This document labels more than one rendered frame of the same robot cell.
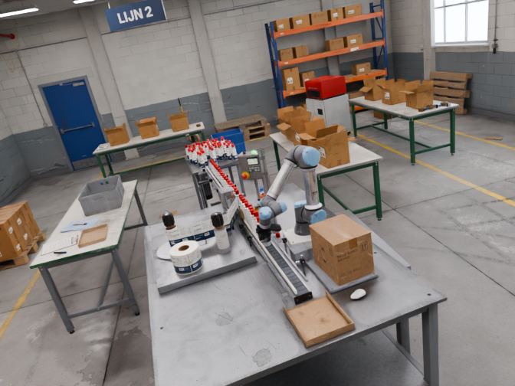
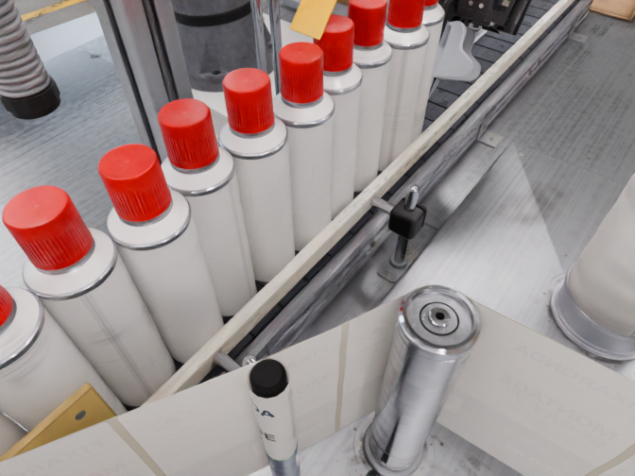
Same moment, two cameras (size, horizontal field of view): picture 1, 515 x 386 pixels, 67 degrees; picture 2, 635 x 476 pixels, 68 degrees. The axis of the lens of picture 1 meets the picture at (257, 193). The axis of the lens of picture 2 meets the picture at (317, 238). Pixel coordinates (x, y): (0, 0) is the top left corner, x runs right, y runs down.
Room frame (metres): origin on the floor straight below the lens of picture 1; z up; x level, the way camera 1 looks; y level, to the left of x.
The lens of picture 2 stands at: (2.79, 0.33, 1.26)
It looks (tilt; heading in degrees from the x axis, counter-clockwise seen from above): 49 degrees down; 231
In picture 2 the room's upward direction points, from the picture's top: straight up
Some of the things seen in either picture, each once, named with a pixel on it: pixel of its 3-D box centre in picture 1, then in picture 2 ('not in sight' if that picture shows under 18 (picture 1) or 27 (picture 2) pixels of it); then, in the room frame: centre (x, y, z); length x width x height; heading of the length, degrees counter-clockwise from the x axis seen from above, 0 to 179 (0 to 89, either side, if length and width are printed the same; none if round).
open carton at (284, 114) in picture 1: (289, 121); not in sight; (5.89, -0.70, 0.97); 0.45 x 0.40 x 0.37; 99
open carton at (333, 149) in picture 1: (331, 145); not in sight; (4.16, -0.91, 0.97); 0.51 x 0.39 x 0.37; 103
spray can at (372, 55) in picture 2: not in sight; (360, 104); (2.50, 0.03, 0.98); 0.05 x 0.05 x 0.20
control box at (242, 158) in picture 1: (252, 165); not in sight; (2.71, 0.00, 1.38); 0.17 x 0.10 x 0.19; 68
